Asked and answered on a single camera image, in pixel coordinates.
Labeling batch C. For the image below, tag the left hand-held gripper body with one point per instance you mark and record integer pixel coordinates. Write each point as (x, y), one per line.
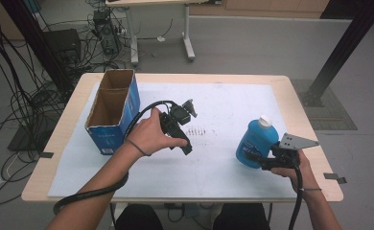
(179, 115)

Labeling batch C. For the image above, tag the blue cardboard box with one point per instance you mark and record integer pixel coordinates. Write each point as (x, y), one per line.
(129, 108)

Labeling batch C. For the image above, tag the blue bottle with white cap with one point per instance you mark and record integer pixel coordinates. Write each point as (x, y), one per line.
(255, 137)

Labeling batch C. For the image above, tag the black equipment case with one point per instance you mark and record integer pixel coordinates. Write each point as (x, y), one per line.
(62, 43)

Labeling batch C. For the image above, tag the white desk with metal legs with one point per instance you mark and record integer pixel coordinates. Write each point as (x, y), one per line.
(187, 38)

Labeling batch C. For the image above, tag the black tape tab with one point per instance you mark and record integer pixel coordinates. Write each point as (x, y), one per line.
(333, 176)
(46, 155)

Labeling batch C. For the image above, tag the black band on left wrist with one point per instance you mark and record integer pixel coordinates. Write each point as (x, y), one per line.
(137, 147)

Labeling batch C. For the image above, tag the person's leg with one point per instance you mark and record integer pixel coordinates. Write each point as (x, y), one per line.
(241, 218)
(140, 218)

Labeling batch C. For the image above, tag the white table mat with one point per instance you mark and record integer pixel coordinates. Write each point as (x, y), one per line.
(207, 172)

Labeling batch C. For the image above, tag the person's right leg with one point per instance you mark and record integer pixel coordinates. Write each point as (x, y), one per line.
(241, 218)

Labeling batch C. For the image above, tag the person's left leg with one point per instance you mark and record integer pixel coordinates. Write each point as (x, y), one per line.
(140, 218)

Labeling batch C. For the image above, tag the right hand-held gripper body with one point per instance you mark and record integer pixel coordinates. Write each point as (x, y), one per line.
(289, 156)

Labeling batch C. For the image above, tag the black band on wrist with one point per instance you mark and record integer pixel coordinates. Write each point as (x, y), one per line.
(137, 147)
(311, 189)

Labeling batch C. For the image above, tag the person's left hand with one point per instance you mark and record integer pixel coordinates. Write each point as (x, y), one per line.
(146, 134)

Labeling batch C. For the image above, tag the black floor plate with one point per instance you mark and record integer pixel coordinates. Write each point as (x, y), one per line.
(22, 140)

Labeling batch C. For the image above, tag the white power adapter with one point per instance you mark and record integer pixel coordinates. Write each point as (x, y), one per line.
(160, 39)

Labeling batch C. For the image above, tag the black computer tower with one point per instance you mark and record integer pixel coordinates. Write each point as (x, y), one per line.
(106, 32)

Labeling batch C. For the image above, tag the black band on right wrist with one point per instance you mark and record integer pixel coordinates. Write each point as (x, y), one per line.
(311, 189)

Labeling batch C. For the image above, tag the person's right hand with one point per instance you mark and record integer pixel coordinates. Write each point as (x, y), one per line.
(306, 177)

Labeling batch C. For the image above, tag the black metal stand with base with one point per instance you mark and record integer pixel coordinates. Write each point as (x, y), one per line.
(351, 38)

